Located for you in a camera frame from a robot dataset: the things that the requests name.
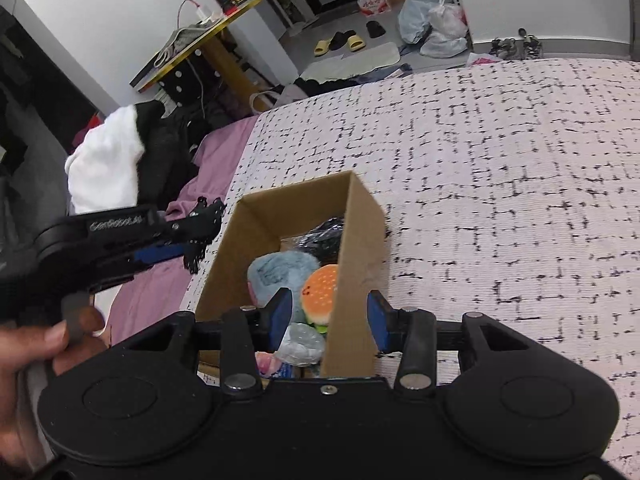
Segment white plastic bag red contents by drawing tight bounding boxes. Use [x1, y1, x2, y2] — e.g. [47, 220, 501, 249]
[429, 2, 469, 36]

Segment grey cloth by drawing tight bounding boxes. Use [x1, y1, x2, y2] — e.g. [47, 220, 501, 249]
[152, 22, 222, 69]

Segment cream floor rug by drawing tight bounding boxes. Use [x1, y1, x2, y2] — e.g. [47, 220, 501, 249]
[304, 42, 402, 81]

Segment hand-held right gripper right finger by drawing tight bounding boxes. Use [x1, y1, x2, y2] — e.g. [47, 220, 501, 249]
[366, 289, 544, 394]

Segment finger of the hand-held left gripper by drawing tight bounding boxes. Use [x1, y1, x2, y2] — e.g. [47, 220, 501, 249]
[159, 202, 226, 244]
[132, 242, 187, 267]

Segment colourful printed packet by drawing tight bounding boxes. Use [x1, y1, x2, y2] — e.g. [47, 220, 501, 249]
[254, 349, 302, 379]

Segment red cloth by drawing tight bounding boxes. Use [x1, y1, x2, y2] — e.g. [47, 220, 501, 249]
[72, 114, 104, 149]

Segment orange burger plush toy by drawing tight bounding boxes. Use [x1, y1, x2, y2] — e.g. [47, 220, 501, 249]
[299, 264, 339, 334]

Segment blue-grey fluffy plush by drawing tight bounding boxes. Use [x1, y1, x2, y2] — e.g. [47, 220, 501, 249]
[247, 251, 322, 322]

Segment black knit item white label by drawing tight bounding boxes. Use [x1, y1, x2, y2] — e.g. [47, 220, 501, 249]
[294, 216, 347, 266]

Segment purple bed sheet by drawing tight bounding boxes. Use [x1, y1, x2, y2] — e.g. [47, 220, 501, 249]
[107, 114, 261, 347]

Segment pile of white black clothes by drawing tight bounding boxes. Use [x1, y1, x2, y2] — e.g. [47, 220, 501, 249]
[64, 104, 149, 216]

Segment white tote bag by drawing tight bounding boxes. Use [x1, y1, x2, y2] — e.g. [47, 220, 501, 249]
[248, 84, 302, 114]

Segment hanging dark clothes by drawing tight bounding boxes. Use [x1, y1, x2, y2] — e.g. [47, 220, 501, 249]
[0, 4, 102, 177]

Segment blue jeans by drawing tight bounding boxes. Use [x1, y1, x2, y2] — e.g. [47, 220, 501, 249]
[359, 62, 417, 84]

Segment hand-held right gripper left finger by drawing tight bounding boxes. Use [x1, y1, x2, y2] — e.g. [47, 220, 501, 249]
[119, 287, 294, 396]

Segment person's left hand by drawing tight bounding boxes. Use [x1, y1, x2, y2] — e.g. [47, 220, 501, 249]
[0, 307, 110, 432]

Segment brown cardboard box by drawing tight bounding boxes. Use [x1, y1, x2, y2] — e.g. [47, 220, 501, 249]
[194, 170, 389, 379]

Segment round yellow-edged table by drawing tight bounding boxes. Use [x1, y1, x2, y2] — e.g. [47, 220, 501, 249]
[128, 0, 276, 112]

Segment pack of water bottles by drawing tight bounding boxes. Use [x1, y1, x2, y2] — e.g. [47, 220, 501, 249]
[357, 0, 394, 17]

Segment grey sneaker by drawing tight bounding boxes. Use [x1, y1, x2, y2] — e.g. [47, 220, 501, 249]
[518, 28, 545, 59]
[488, 37, 521, 59]

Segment black clothes on floor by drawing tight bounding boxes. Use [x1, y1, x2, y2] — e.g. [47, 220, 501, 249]
[294, 74, 362, 96]

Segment white soft pad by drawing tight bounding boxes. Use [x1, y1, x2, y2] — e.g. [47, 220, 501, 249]
[276, 322, 327, 366]

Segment large blue-grey plastic bag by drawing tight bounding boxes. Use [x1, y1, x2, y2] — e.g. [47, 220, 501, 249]
[398, 0, 452, 44]

